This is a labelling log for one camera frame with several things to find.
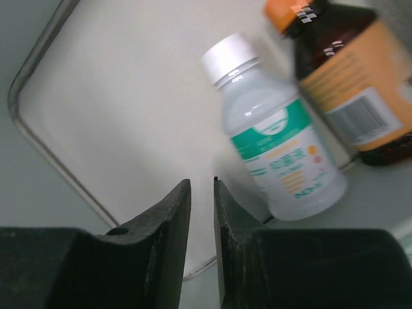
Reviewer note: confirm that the white green-label bottle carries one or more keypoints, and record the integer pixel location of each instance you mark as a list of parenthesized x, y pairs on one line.
[(271, 129)]

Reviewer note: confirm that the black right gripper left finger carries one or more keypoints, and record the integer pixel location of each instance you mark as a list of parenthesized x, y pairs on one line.
[(138, 264)]

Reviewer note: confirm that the brown orange-cap medicine bottle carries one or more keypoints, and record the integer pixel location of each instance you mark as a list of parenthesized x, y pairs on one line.
[(348, 61)]

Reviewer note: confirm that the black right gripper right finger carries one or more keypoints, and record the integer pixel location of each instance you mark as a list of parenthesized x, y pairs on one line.
[(260, 267)]

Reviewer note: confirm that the mint green medicine case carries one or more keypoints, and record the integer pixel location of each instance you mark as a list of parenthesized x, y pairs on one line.
[(118, 111)]

